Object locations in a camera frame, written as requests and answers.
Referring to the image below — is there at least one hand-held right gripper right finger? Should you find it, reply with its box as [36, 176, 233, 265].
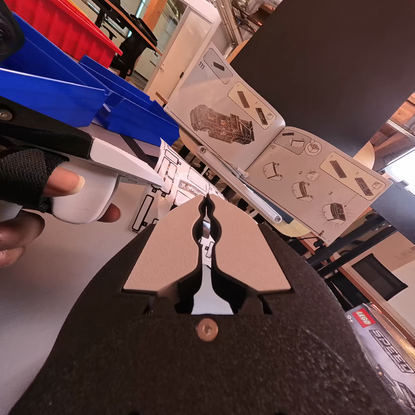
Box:
[211, 195, 291, 295]

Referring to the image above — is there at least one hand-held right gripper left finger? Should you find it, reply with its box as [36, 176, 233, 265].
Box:
[123, 195, 205, 295]

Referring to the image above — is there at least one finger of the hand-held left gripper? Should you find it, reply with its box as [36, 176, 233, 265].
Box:
[90, 138, 164, 190]

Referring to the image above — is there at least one sticker sheet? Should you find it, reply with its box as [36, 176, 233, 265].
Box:
[132, 140, 227, 315]

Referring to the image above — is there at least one lego instruction booklet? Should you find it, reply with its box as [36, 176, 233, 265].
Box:
[166, 42, 394, 246]

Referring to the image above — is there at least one lego set box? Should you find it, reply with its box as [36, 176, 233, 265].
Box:
[344, 302, 415, 409]

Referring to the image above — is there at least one person's left hand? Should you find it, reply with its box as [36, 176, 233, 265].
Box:
[0, 169, 122, 268]

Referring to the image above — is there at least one white booklet stand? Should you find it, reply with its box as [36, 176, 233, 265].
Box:
[195, 146, 294, 224]

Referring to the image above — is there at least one red storage bin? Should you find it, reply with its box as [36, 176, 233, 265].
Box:
[7, 0, 122, 65]

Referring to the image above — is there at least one black office chair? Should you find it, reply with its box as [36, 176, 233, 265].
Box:
[97, 0, 163, 78]

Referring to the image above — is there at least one tan curved panel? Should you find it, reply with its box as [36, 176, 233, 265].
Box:
[354, 140, 377, 169]

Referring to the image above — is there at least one small black panel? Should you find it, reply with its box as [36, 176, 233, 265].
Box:
[370, 185, 415, 227]

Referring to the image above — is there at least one large black panel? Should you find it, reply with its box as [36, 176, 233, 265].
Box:
[230, 0, 415, 156]

